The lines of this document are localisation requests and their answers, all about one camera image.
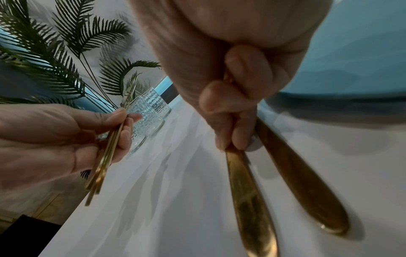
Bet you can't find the white table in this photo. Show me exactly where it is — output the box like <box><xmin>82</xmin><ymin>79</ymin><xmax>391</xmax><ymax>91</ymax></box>
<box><xmin>38</xmin><ymin>96</ymin><xmax>406</xmax><ymax>257</ymax></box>

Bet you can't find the person's right hand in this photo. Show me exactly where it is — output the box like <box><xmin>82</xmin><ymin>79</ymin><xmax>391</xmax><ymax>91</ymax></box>
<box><xmin>126</xmin><ymin>0</ymin><xmax>334</xmax><ymax>152</ymax></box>

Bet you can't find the gold fork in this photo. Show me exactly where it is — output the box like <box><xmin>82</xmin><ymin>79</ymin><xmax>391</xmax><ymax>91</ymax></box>
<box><xmin>253</xmin><ymin>118</ymin><xmax>351</xmax><ymax>236</ymax></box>

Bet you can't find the person's left hand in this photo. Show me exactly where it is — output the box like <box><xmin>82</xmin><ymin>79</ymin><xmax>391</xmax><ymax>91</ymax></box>
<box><xmin>0</xmin><ymin>103</ymin><xmax>143</xmax><ymax>193</ymax></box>

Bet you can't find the light blue plate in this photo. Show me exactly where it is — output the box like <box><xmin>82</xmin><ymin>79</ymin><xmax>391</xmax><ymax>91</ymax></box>
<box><xmin>279</xmin><ymin>0</ymin><xmax>406</xmax><ymax>99</ymax></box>

